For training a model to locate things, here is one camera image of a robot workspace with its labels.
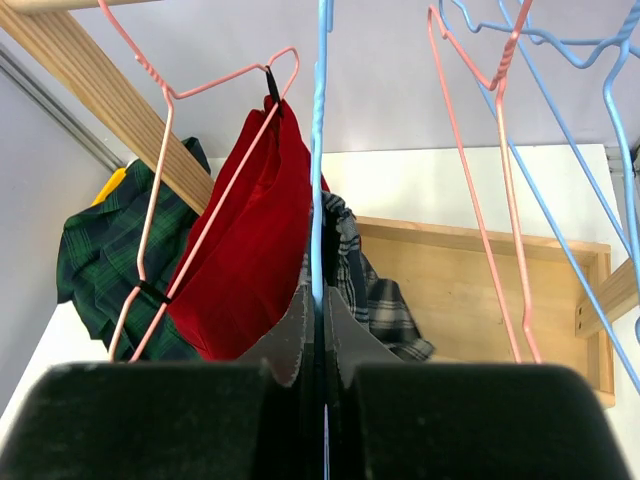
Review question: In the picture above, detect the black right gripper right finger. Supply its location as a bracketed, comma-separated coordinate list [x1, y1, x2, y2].
[324, 288, 629, 479]

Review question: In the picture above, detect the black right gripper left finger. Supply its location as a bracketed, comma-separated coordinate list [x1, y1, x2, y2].
[1, 286, 315, 479]

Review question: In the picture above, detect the navy white plaid skirt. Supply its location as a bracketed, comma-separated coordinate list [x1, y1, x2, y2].
[321, 191, 435, 363]

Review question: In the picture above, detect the red skirt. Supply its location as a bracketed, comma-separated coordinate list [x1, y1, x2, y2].
[167, 97, 312, 361]

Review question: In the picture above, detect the dark green plaid skirt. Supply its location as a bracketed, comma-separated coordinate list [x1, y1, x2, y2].
[56, 159, 202, 361]

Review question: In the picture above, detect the blue hanger with dotted skirt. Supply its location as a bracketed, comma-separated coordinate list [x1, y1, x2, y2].
[434, 11, 639, 405]

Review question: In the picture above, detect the pink hanger with green skirt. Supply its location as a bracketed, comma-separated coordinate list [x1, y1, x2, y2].
[427, 0, 544, 365]

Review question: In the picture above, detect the blue hanger with plaid skirt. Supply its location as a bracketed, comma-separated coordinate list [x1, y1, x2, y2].
[309, 1, 333, 479]

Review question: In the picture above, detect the wooden clothes rack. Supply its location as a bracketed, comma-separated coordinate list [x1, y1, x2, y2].
[1, 1, 636, 408]

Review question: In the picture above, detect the yellow plastic tray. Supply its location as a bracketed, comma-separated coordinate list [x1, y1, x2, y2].
[91, 167, 126, 206]

